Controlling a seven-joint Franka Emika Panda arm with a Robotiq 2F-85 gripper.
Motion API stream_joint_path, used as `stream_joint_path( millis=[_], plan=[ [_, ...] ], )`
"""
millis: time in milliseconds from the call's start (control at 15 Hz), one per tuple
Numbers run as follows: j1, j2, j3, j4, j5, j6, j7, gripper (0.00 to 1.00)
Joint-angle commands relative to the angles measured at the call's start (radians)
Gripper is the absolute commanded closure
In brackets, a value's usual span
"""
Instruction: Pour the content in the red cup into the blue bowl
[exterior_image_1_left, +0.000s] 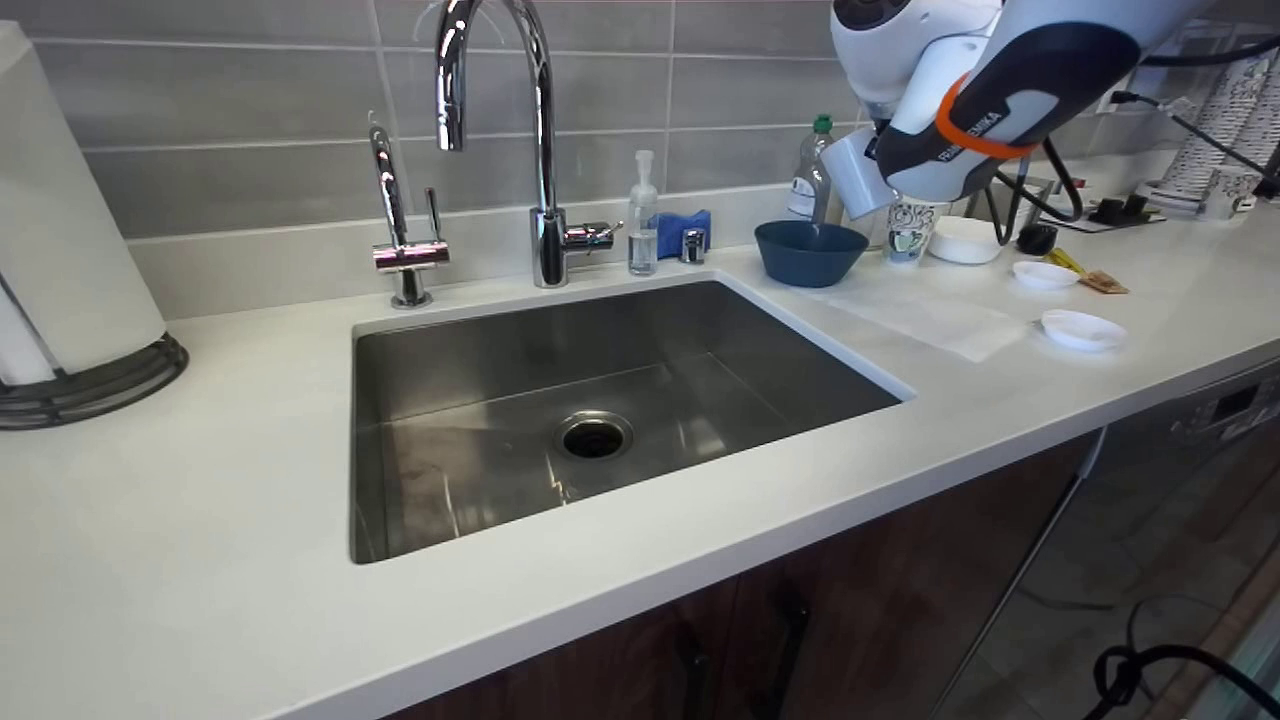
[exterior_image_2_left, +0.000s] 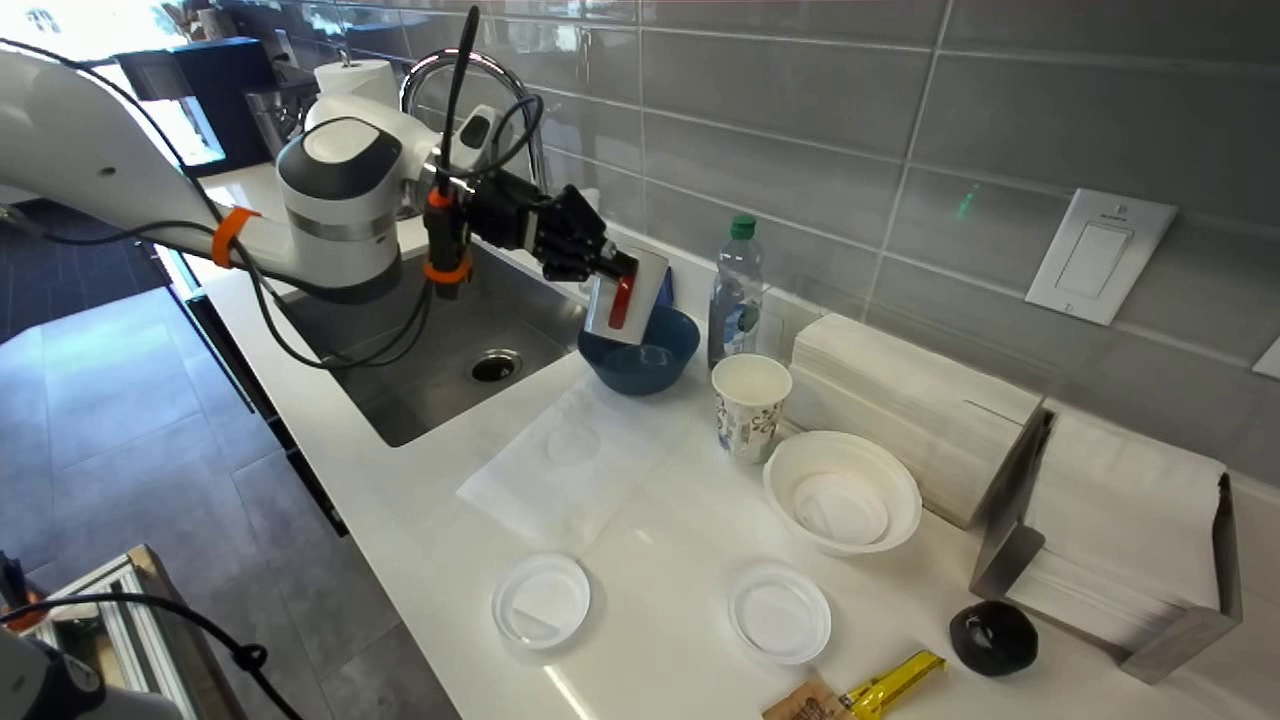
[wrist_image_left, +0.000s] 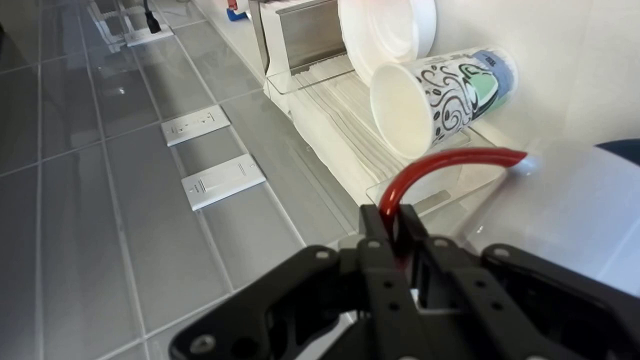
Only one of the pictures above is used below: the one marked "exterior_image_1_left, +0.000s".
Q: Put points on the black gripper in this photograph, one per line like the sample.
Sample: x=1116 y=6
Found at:
x=905 y=153

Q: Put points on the white cup with red inside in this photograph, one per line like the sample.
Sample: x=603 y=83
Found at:
x=853 y=178

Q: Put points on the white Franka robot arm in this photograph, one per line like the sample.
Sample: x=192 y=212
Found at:
x=933 y=41

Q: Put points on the patterned paper cup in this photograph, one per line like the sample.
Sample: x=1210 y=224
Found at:
x=912 y=234

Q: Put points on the white bowl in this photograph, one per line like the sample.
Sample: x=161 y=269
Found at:
x=964 y=243

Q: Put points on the blue bowl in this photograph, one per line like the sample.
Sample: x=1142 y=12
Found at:
x=804 y=254

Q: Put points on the clear bottle with green cap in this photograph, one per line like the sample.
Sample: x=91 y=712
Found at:
x=804 y=181

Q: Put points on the black round lid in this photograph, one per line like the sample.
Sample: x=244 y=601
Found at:
x=1037 y=236

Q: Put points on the white paper sheet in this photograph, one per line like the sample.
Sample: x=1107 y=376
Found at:
x=933 y=323

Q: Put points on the round white lid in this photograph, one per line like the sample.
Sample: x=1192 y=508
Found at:
x=1040 y=277
x=1083 y=331

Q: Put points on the yellow tool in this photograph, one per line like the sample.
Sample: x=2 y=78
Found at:
x=1066 y=260

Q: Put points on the black power adapter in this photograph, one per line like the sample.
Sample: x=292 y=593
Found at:
x=1123 y=210

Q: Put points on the brown packet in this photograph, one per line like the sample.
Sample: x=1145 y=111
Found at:
x=1107 y=281

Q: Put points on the blue sponge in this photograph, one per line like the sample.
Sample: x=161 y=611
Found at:
x=679 y=228

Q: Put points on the clear soap dispenser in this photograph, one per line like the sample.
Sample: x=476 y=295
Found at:
x=640 y=224

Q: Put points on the white patterned countertop item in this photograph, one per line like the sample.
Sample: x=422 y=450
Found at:
x=1235 y=126

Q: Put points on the tall chrome faucet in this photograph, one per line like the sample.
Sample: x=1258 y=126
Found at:
x=546 y=146

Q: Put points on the stainless steel sink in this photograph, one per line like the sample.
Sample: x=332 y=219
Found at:
x=603 y=401

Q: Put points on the grey dishwasher front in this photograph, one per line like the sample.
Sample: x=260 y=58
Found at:
x=1161 y=506

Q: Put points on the dark wood cabinet front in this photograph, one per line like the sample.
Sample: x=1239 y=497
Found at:
x=802 y=625

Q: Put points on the small chrome faucet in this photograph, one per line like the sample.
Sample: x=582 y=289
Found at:
x=393 y=212

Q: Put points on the black paper towel holder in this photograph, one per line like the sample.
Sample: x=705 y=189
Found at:
x=106 y=385

